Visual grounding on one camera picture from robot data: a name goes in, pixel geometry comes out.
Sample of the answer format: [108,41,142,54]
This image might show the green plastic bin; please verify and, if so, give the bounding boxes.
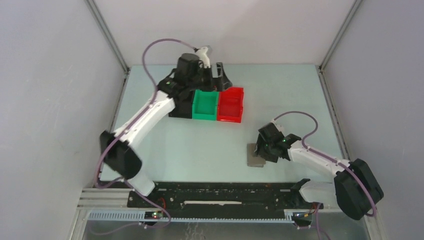
[192,90,219,121]

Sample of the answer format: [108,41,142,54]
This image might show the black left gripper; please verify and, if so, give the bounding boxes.
[188,63,232,94]

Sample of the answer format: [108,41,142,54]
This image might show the black plastic bin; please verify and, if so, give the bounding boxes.
[168,98,193,119]

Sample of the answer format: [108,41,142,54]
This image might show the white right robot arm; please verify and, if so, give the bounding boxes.
[253,122,385,220]

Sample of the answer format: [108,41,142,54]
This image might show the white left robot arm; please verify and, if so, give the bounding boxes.
[99,53,233,208]

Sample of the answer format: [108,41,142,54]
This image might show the beige leather card holder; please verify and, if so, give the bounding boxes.
[246,143,266,168]

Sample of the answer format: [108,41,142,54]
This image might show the red plastic bin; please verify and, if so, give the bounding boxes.
[216,87,244,124]

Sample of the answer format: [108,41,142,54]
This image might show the aluminium frame rail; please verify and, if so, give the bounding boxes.
[76,187,342,224]

